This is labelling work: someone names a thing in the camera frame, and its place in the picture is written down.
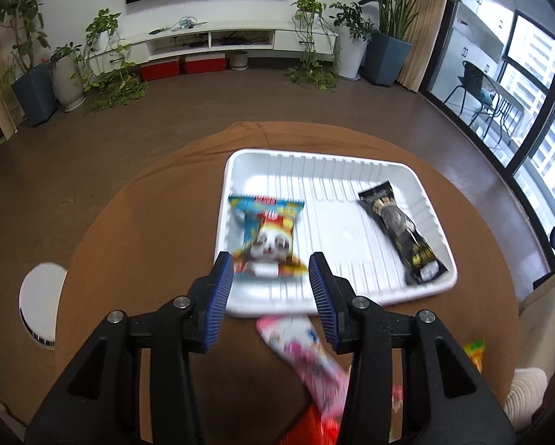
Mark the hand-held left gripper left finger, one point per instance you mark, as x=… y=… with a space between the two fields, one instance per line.
x=219 y=296

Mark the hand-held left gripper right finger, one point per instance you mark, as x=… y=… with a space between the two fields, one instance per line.
x=324 y=301

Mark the pink snack packet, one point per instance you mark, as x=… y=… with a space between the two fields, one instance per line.
x=300 y=357

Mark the panda print snack packet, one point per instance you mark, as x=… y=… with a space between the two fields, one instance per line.
x=270 y=236

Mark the white plastic tray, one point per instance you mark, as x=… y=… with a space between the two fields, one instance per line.
x=338 y=213

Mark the large red snack packet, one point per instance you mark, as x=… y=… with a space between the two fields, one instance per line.
x=314 y=431

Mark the black snack packet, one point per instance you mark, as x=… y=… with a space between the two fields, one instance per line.
x=400 y=227

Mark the yellow green snack packet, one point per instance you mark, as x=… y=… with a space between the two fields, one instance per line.
x=473 y=352

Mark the beige cushion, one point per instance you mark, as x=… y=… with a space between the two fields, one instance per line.
x=542 y=308

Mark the person's white ribbed clothing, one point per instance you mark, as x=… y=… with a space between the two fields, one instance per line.
x=528 y=394

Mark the trailing vine plant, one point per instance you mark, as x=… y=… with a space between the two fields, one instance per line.
x=310 y=7
x=115 y=88

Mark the red storage box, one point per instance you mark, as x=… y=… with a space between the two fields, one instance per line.
x=160 y=70
x=205 y=63

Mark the grey round pot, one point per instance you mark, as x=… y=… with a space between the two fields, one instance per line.
x=238 y=60

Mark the bushy plant in white pot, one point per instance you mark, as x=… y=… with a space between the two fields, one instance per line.
x=351 y=55

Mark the large-leaf plant in blue pot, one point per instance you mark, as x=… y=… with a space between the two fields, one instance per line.
x=386 y=58

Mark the white television cabinet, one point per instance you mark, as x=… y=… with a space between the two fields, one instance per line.
x=166 y=48

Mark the plant in white ribbed pot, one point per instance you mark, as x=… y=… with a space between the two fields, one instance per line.
x=69 y=85

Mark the metal balcony table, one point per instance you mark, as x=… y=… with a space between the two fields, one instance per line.
x=507 y=102

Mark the black balcony chair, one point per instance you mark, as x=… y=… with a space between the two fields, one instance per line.
x=472 y=74

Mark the tall plant in grey-blue pot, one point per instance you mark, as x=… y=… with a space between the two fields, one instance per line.
x=34 y=95

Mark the beige curtain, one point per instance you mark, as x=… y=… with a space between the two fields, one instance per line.
x=428 y=32

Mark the white balcony cabinets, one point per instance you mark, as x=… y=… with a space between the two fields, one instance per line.
x=484 y=4

